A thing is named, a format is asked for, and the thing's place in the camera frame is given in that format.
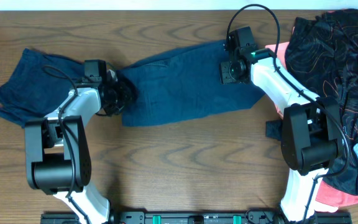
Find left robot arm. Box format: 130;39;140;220
25;60;136;224

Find black patterned orange-line garment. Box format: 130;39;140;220
265;8;358;197

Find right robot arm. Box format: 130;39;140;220
219;27;344;223

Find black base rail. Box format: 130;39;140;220
40;209;352;224

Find dark blue denim shorts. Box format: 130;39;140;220
116;39;266;128

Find folded dark blue shorts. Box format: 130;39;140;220
0;49;84;127

